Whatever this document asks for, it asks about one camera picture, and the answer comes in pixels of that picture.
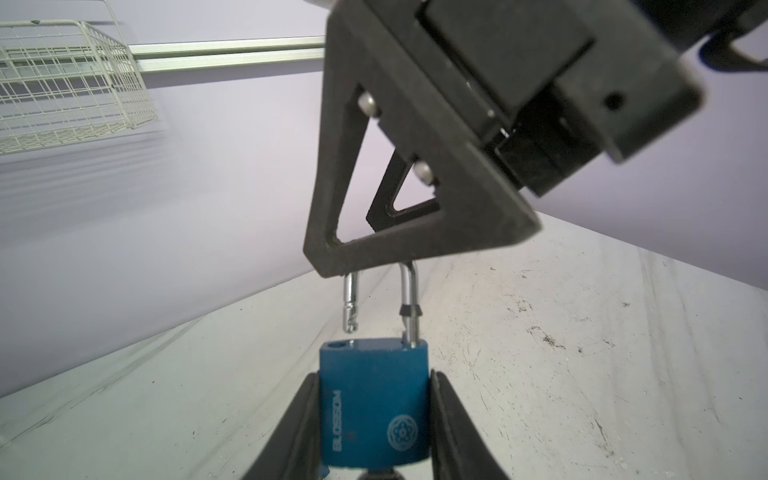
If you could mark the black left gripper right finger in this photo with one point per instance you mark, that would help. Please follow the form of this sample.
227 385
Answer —
457 450

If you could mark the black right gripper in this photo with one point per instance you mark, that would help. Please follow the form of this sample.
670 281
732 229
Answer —
544 86

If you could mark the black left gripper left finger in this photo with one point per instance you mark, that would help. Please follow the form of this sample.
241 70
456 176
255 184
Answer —
293 450

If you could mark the large blue padlock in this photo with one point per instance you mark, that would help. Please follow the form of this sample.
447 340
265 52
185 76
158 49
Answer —
374 394

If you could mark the aluminium frame profiles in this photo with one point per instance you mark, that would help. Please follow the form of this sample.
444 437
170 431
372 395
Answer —
205 55

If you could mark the white wire basket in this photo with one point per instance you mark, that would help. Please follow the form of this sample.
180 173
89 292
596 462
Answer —
68 76

